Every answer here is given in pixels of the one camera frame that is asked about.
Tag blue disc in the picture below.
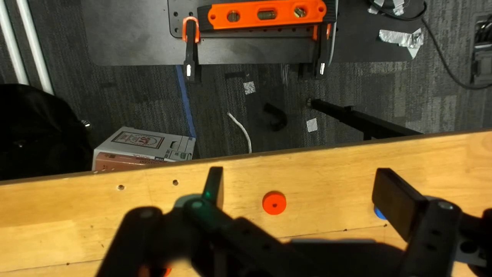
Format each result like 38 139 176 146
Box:
371 205 388 222

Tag crumpled silver tape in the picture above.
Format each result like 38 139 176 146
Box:
364 0 407 16
376 26 425 60

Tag white printed cardboard box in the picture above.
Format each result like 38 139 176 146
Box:
92 125 198 174

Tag orange handled black clamp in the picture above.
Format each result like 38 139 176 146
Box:
179 16 202 85
310 22 335 80

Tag orange spirit level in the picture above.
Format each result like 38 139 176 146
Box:
205 0 328 31

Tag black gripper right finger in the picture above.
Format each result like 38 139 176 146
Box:
370 168 492 277

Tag black curved hook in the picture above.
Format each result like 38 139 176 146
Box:
261 102 288 133

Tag black floor cable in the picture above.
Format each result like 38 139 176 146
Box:
419 0 492 91

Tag black bag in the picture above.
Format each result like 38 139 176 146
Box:
0 83 98 182

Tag black floor device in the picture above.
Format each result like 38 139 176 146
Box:
468 14 492 86

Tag black table frame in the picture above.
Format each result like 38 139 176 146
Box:
305 97 422 142

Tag grey floor plate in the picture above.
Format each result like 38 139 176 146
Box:
79 0 370 68

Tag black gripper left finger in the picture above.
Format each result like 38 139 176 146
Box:
95 166 308 277

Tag white floor pipe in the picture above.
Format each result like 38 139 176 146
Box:
0 0 30 86
13 0 55 97

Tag short white cable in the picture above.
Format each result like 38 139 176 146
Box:
225 111 255 156

